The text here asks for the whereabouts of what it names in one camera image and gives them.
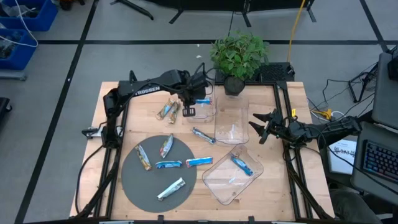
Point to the person's leg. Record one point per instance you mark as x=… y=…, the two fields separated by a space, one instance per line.
x=354 y=208

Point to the black stand leg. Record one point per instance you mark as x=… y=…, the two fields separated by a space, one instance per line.
x=133 y=7

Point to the clear plastic bin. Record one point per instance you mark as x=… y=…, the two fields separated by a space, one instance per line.
x=231 y=124
x=202 y=115
x=224 y=186

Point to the blue storage bin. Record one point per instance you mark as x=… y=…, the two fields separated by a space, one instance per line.
x=25 y=53
x=46 y=18

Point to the round grey placemat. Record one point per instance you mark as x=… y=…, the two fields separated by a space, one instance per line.
x=140 y=193

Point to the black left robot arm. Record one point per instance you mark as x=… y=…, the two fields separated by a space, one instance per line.
x=146 y=88

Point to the white printed paper sheet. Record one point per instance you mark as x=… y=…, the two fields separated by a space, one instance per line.
x=342 y=155

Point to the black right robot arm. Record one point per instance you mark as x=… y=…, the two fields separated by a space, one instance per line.
x=329 y=129

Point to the black partition panel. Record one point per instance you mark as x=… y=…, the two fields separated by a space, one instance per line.
x=217 y=4

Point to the grey keyboard tray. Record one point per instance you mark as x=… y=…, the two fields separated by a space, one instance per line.
x=357 y=174

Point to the yellow plug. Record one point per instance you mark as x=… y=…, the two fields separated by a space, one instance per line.
x=323 y=113

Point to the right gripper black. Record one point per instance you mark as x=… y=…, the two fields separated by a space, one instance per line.
x=280 y=127

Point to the black aluminium table frame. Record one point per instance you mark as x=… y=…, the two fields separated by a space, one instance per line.
x=258 y=83

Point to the white green granola bar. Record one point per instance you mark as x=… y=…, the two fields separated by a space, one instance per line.
x=171 y=188
x=167 y=145

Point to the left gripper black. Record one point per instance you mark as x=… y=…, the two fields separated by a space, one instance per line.
x=196 y=85

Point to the dark blue granola bar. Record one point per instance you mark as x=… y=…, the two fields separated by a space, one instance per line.
x=203 y=135
x=242 y=165

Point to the grey desk panel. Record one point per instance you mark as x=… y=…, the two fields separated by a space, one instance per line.
x=385 y=93

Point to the green plant in black pot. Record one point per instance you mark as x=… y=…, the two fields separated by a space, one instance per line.
x=239 y=56

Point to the black perforated box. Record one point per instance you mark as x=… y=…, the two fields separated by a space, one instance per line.
x=273 y=73

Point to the grey dolly platform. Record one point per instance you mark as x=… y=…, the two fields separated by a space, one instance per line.
x=12 y=74

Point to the black backlit keyboard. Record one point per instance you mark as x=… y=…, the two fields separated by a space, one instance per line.
x=381 y=161

